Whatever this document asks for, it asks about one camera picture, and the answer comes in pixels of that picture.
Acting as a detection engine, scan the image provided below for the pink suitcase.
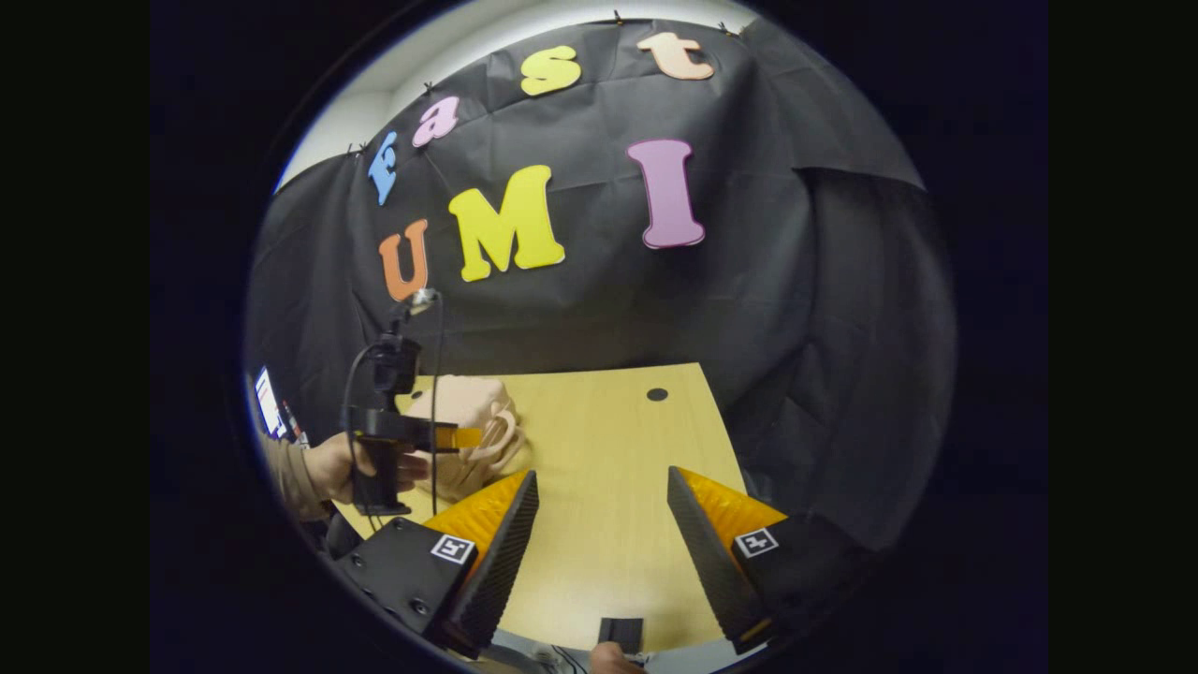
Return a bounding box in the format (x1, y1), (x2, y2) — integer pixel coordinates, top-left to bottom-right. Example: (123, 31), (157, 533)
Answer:
(409, 374), (532, 504)

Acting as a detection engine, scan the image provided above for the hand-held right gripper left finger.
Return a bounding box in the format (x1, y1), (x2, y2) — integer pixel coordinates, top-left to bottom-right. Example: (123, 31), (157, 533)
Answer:
(332, 468), (541, 659)

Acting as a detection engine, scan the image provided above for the thick black cable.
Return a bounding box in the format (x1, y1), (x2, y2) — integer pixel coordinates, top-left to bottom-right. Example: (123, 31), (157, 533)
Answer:
(340, 339), (385, 525)

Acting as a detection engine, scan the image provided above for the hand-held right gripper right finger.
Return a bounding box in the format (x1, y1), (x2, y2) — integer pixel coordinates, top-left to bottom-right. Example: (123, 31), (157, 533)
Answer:
(666, 465), (881, 656)

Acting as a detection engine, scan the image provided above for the thin black cable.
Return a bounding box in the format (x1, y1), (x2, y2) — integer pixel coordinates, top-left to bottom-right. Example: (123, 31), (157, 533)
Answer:
(429, 298), (446, 516)

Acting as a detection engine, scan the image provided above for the black backdrop cloth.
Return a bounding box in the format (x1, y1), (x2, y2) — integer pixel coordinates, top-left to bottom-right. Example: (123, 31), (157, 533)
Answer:
(245, 17), (957, 553)

